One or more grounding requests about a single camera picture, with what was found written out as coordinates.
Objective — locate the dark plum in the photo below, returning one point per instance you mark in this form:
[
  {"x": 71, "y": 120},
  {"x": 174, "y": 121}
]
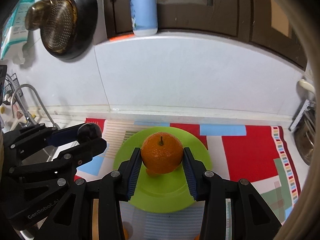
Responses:
[{"x": 87, "y": 132}]

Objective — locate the white metal rack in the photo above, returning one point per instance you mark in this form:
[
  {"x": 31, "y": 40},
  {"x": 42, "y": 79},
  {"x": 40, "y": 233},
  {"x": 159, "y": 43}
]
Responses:
[{"x": 308, "y": 104}]

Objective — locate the large orange with stem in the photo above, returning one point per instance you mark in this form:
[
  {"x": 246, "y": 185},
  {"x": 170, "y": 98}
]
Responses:
[{"x": 162, "y": 152}]

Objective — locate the green plastic plate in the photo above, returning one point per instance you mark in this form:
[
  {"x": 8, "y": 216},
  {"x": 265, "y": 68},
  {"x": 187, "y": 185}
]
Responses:
[{"x": 168, "y": 192}]

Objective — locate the cream-handled saucepan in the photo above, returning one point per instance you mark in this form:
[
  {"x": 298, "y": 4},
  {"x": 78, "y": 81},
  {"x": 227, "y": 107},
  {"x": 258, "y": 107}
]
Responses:
[{"x": 307, "y": 86}]

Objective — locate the oval orange fruit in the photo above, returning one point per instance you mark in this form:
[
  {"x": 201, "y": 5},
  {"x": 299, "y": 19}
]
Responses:
[{"x": 126, "y": 234}]

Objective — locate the teal white paper package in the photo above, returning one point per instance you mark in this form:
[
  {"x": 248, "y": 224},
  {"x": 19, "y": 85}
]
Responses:
[{"x": 15, "y": 34}]

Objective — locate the brass mesh strainer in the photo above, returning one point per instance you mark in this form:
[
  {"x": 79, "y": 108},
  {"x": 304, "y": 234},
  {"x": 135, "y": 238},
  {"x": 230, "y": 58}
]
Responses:
[{"x": 56, "y": 21}]

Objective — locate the black frying pan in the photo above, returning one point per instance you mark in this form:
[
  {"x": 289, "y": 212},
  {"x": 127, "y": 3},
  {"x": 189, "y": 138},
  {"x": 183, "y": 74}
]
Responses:
[{"x": 85, "y": 25}]

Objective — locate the dark wooden cabinet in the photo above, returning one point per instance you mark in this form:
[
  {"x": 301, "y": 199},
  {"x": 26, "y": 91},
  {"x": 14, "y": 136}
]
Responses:
[{"x": 261, "y": 23}]

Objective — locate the colourful patchwork tablecloth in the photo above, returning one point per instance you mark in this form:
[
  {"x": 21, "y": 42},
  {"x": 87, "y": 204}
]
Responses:
[{"x": 260, "y": 154}]

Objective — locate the chrome kitchen faucet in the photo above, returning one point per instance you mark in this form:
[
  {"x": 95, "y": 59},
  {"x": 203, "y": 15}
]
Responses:
[{"x": 15, "y": 98}]

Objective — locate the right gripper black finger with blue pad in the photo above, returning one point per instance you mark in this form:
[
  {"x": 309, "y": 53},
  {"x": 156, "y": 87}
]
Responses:
[
  {"x": 72, "y": 217},
  {"x": 251, "y": 217}
]

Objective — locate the blue white bottle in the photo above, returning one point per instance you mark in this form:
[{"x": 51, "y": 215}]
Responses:
[{"x": 144, "y": 17}]

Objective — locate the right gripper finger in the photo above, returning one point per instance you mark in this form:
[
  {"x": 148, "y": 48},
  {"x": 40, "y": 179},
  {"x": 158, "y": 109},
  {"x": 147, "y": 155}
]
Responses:
[
  {"x": 31, "y": 139},
  {"x": 65, "y": 165}
]

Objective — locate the steel cooking pot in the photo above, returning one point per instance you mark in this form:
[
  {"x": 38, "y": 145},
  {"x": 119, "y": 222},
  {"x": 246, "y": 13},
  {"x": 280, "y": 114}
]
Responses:
[{"x": 304, "y": 137}]

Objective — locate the small orange fruit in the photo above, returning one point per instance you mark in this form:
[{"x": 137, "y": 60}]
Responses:
[{"x": 151, "y": 173}]

